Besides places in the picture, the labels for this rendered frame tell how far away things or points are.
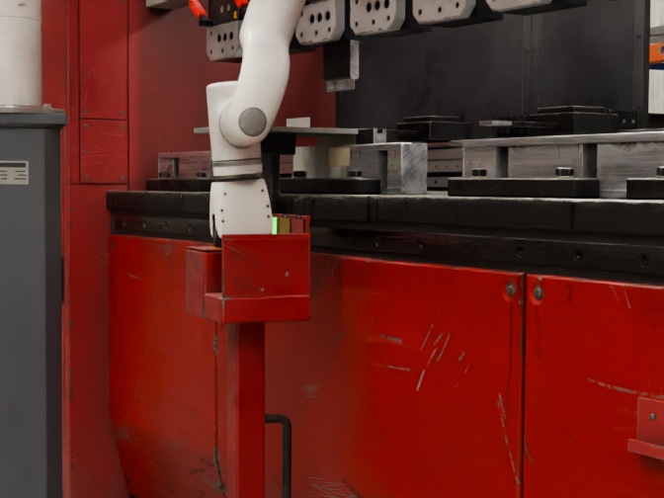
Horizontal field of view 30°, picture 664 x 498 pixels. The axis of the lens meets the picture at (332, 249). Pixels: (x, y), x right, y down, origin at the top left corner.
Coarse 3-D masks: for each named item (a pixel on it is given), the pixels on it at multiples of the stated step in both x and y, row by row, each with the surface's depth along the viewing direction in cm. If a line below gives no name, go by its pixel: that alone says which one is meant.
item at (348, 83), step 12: (324, 48) 250; (336, 48) 246; (348, 48) 242; (324, 60) 250; (336, 60) 246; (348, 60) 242; (324, 72) 250; (336, 72) 246; (348, 72) 243; (336, 84) 248; (348, 84) 244
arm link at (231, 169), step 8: (232, 160) 206; (240, 160) 206; (248, 160) 207; (256, 160) 208; (216, 168) 208; (224, 168) 207; (232, 168) 206; (240, 168) 206; (248, 168) 207; (256, 168) 208; (224, 176) 208; (232, 176) 208; (240, 176) 208; (248, 176) 208
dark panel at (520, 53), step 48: (624, 0) 250; (384, 48) 321; (432, 48) 304; (480, 48) 289; (528, 48) 274; (576, 48) 262; (624, 48) 250; (336, 96) 340; (384, 96) 322; (432, 96) 305; (480, 96) 289; (528, 96) 275; (576, 96) 262; (624, 96) 251
